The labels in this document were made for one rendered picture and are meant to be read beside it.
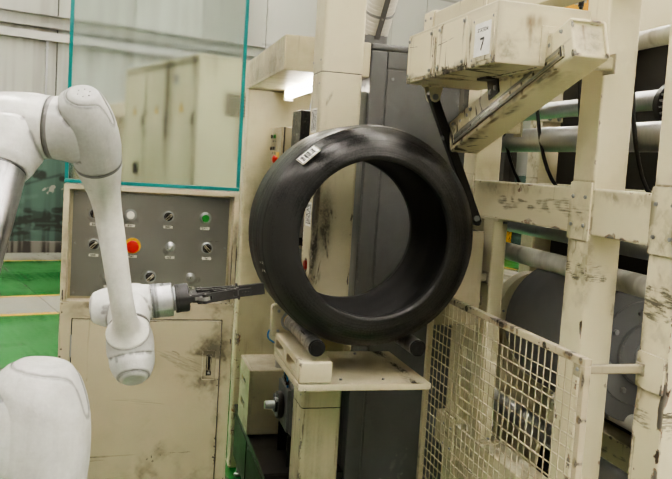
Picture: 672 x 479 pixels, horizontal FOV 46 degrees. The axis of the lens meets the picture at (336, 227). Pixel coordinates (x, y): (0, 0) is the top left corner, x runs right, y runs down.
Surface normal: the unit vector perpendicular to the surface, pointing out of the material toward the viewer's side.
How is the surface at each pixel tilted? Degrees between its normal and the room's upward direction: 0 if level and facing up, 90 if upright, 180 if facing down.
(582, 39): 72
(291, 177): 66
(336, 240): 90
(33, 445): 86
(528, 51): 90
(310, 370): 90
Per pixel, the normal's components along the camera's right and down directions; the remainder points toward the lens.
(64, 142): 0.13, 0.59
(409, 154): 0.32, -0.08
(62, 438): 0.65, 0.02
